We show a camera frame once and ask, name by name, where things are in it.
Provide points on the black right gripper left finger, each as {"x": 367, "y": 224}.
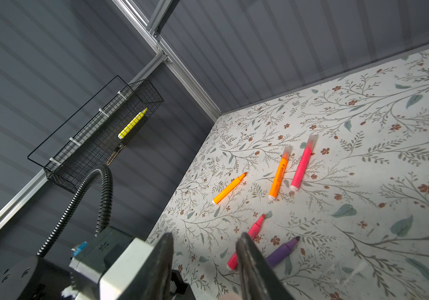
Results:
{"x": 148, "y": 270}

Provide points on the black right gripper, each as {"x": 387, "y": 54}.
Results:
{"x": 34, "y": 278}

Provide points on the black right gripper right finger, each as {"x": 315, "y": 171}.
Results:
{"x": 258, "y": 280}

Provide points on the pink marker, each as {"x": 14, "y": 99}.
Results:
{"x": 241, "y": 255}
{"x": 302, "y": 166}

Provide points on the purple marker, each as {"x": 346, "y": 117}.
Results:
{"x": 282, "y": 252}

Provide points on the translucent pen cap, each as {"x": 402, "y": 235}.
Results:
{"x": 231, "y": 296}

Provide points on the lone orange marker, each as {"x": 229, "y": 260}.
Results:
{"x": 229, "y": 188}

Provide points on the yellow marker in basket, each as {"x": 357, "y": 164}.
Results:
{"x": 132, "y": 124}

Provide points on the black wire wall basket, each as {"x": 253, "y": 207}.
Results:
{"x": 97, "y": 142}

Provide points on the aluminium left corner post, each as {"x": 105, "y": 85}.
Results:
{"x": 150, "y": 30}

